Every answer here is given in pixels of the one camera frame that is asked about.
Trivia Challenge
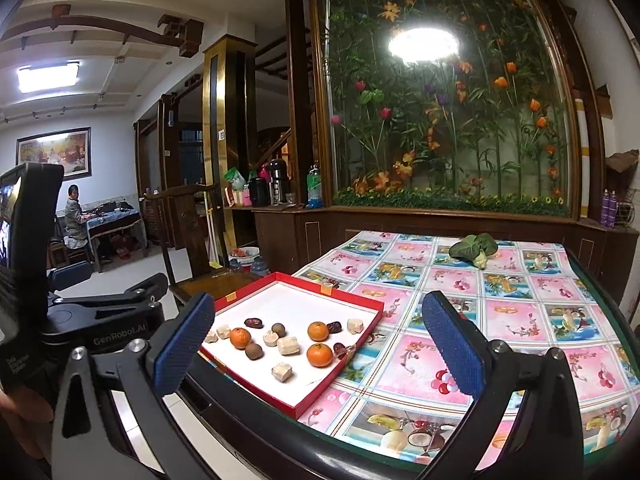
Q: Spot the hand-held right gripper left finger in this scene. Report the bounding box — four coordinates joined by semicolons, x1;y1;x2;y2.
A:
50;290;217;480

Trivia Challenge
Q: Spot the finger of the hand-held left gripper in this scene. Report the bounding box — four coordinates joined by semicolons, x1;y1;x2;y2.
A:
47;261;95;292
96;273;170;312

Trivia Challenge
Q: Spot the gold and black pillar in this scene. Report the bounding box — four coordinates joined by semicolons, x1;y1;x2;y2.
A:
202;35;258;256

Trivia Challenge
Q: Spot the fruit-print pink tablecloth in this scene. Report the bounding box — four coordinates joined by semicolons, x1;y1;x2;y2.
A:
292;230;640;471

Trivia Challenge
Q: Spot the table with blue cloth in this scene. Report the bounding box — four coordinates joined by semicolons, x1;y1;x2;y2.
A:
82;204;148;273

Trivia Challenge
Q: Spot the steel thermos flask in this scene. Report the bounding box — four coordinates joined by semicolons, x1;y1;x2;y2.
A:
268;159;291;206

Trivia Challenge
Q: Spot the low wooden cabinet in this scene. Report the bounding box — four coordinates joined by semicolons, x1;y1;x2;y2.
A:
252;205;640;311

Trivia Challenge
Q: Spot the green bok choy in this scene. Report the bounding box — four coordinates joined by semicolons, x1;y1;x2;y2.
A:
448;232;499;269

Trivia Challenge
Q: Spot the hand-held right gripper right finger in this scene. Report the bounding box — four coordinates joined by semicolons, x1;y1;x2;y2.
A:
417;290;586;480

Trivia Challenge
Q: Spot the clear bottle with green label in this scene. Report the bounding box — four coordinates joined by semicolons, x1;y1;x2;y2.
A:
306;161;323;209

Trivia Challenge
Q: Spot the framed landscape painting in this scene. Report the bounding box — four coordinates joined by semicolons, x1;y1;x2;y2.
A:
15;126;92;179

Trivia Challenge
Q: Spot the red tray with white inside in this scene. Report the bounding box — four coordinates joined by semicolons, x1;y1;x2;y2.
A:
197;272;385;421

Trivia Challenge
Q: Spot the person's left hand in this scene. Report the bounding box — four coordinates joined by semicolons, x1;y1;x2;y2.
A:
0;391;54;462

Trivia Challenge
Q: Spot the framed artificial flower panel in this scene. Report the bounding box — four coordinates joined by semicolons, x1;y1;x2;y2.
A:
306;0;608;221

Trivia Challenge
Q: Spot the dark wooden chair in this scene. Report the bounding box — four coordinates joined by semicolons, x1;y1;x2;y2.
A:
142;183;261;307

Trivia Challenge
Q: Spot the black container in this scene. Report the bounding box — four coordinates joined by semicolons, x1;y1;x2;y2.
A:
248;177;271;207

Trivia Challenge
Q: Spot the square ceiling light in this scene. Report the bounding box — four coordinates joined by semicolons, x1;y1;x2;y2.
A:
16;61;81;93

